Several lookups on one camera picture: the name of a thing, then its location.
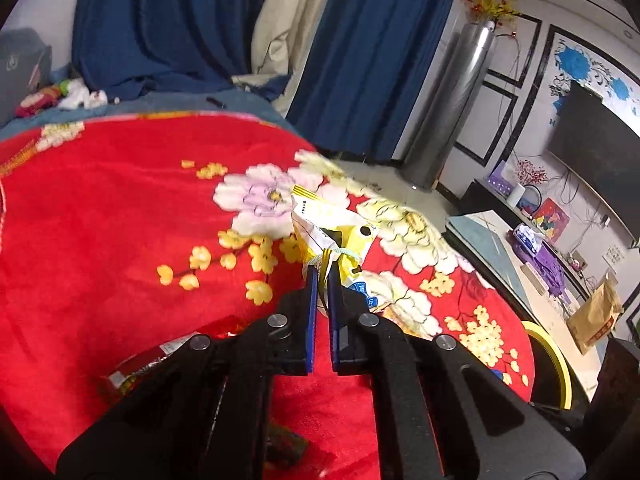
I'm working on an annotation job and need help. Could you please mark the purple box on stand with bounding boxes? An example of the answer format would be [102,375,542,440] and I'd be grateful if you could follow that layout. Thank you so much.
[486,160,518,197]

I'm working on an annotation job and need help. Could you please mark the blue curtain left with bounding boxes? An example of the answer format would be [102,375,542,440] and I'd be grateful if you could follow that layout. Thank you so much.
[72,0,265,100]

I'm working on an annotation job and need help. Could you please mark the beige curtain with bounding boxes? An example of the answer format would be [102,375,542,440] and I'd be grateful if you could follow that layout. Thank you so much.
[232,0,329,116]

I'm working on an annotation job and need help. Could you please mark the colourful picture frame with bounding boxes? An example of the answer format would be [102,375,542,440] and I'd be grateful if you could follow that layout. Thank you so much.
[533,198,570,243]

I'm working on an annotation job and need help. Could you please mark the blue curtain right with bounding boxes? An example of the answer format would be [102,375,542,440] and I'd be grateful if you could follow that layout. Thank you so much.
[286,0,454,160]

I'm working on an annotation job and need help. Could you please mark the brown paper bag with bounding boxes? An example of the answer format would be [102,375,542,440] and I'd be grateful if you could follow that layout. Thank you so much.
[566,275,623,356]

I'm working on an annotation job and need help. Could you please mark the black television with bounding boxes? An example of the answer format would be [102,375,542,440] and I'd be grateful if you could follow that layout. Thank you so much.
[547,81,639,240]

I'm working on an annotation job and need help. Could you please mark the white blue tissue pack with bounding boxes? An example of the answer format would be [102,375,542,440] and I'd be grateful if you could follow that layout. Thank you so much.
[513,223,544,257]

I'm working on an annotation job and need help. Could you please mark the white vase with red flowers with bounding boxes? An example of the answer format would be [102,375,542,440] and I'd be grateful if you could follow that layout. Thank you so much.
[508,158,548,212]

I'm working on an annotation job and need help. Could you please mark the yellow rimmed trash bin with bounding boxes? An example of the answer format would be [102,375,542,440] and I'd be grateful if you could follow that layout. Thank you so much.
[522,321,573,410]

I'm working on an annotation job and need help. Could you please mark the blue curtain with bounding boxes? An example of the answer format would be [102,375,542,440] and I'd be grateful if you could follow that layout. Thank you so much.
[72,0,265,100]
[286,0,454,160]

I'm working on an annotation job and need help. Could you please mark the white plush toy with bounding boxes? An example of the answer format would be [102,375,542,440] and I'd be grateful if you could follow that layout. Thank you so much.
[56,78,108,110]

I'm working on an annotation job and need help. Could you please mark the purple bag on table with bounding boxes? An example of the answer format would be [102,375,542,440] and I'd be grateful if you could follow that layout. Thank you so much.
[508,230,565,297]

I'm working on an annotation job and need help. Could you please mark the yellow artificial flowers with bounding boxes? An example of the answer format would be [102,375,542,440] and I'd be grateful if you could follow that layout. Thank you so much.
[462,0,521,27]

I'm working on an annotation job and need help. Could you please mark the yellow white snack bag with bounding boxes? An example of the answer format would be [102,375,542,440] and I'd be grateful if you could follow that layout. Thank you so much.
[291,185,378,312]

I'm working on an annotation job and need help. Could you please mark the red snack wrapper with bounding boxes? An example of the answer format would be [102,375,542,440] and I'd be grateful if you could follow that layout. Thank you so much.
[106,315,247,396]

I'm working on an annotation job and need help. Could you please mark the red floral blanket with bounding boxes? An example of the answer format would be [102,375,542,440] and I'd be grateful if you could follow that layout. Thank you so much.
[1,113,535,469]

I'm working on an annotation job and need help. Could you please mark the dark red energy bar wrapper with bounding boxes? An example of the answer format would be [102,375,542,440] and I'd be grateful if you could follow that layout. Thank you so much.
[265,425,309,469]

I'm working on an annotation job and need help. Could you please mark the grey patterned pillow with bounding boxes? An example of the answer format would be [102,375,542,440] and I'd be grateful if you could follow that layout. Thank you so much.
[0,28,52,126]

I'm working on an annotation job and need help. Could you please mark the silver tower air conditioner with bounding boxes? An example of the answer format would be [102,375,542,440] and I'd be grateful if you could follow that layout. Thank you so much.
[400,18,497,190]

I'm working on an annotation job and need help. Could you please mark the wooden box on table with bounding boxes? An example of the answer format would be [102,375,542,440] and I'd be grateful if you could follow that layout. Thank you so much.
[521,262,549,296]

